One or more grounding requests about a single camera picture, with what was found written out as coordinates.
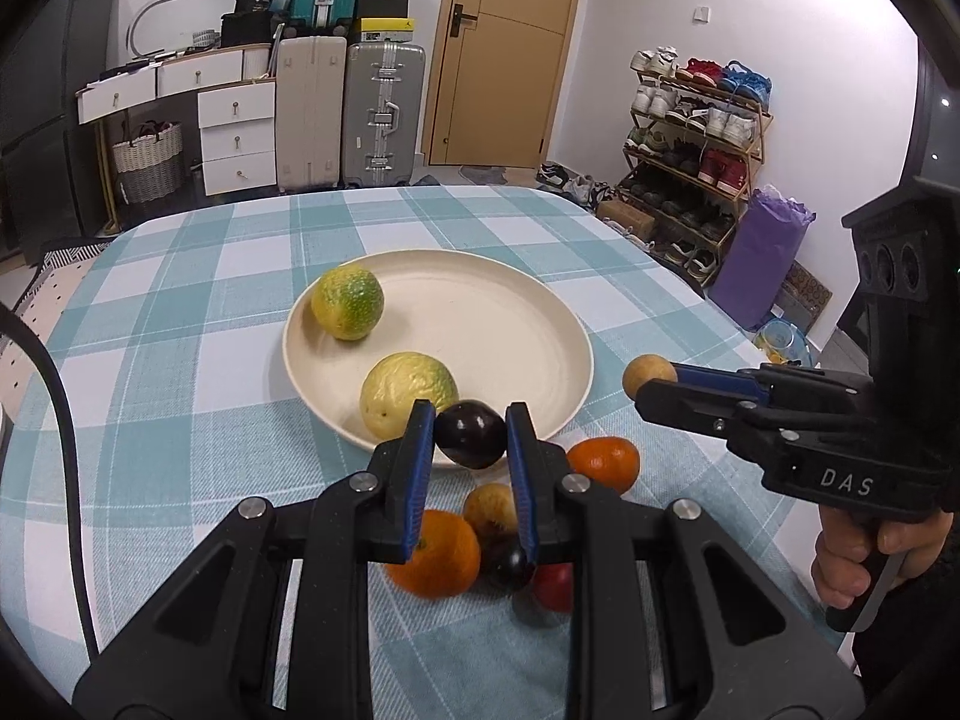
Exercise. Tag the blue bowl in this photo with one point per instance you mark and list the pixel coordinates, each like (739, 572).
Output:
(784, 341)

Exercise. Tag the pale yellow guava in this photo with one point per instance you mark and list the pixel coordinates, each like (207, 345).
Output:
(397, 390)

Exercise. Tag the grey sneakers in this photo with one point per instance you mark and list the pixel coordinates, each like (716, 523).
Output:
(562, 180)

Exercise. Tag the wicker basket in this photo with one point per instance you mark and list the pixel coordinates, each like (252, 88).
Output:
(146, 161)

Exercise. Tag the red tomato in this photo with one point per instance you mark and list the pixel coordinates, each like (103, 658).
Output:
(553, 589)

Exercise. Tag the person's right forearm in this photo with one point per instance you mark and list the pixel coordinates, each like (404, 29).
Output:
(911, 652)

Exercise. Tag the brown patterned doormat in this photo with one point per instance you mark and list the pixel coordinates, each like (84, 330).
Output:
(806, 289)

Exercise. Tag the beige suitcase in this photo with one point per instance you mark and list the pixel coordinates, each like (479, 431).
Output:
(311, 109)

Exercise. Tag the brown longan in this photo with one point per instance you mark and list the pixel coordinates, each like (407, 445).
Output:
(487, 510)
(646, 373)

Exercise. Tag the small white basket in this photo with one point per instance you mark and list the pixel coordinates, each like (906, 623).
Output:
(204, 37)

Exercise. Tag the patterned floor rug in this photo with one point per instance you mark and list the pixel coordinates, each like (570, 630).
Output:
(45, 292)

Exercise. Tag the plain black shoebox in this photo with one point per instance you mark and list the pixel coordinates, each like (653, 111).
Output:
(382, 7)

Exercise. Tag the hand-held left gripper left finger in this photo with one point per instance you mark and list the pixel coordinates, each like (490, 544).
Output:
(420, 465)

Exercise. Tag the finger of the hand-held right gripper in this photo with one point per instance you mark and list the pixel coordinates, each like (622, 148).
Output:
(675, 401)
(720, 379)

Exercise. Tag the white drawer desk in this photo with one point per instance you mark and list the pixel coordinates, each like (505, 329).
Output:
(232, 109)

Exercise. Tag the grey doormat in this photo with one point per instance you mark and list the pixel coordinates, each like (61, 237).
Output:
(484, 176)

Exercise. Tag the dark purple plum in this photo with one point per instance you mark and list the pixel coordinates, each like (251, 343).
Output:
(506, 566)
(469, 435)

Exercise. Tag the brown cardboard box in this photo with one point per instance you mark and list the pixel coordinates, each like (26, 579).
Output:
(626, 216)

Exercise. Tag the tan wooden door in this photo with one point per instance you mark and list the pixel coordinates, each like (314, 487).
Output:
(510, 52)

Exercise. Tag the dark grey refrigerator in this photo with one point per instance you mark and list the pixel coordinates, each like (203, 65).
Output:
(45, 90)

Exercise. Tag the orange tangerine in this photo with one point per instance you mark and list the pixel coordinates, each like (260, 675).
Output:
(442, 559)
(607, 461)

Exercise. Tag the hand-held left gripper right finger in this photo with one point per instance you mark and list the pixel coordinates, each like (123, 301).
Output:
(523, 480)

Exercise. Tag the silver suitcase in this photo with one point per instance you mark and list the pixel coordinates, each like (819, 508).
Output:
(382, 116)

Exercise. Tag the person's right hand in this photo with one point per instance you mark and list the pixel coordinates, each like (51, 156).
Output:
(836, 562)

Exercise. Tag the purple bag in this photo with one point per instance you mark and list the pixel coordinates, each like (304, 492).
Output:
(761, 247)

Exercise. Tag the black case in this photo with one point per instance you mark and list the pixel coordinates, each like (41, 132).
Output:
(251, 28)

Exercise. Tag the cream round plate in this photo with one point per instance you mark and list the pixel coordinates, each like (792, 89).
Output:
(487, 315)

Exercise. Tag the green yellow orange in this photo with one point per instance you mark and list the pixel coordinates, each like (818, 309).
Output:
(348, 302)

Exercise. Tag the wooden shoe rack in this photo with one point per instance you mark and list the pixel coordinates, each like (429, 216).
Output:
(739, 100)

